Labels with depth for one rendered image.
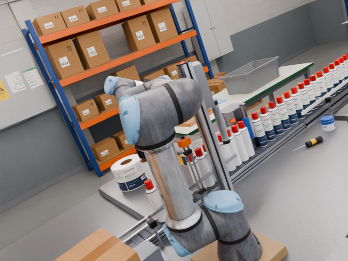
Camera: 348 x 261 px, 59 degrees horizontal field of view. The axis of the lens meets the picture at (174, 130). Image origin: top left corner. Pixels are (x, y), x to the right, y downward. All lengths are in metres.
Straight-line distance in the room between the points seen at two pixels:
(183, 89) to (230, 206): 0.40
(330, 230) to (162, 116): 0.74
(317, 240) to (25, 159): 4.98
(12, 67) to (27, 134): 1.09
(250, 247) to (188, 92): 0.55
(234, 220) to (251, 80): 2.46
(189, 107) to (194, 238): 0.41
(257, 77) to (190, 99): 2.65
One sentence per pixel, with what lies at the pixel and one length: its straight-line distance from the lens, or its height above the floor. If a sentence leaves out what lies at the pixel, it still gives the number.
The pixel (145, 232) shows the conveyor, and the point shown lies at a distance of 1.41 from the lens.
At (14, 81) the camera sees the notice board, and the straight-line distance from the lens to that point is 5.45.
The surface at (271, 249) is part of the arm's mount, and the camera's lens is 1.13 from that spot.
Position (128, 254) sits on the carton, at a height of 1.12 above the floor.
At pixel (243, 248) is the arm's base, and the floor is 0.93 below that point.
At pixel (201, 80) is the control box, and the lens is 1.26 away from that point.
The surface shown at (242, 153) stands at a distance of 1.65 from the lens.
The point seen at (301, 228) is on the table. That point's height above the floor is 0.83.
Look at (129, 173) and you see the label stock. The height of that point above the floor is 0.98.
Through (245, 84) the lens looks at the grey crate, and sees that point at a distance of 3.31.
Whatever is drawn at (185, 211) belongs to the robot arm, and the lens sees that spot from 0.92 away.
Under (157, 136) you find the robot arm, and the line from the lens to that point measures 0.76.
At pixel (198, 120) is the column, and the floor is 1.26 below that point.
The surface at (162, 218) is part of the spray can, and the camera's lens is 1.40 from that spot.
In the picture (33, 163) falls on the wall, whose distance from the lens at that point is 5.65.
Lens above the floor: 1.60
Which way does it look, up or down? 16 degrees down
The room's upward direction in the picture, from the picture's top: 21 degrees counter-clockwise
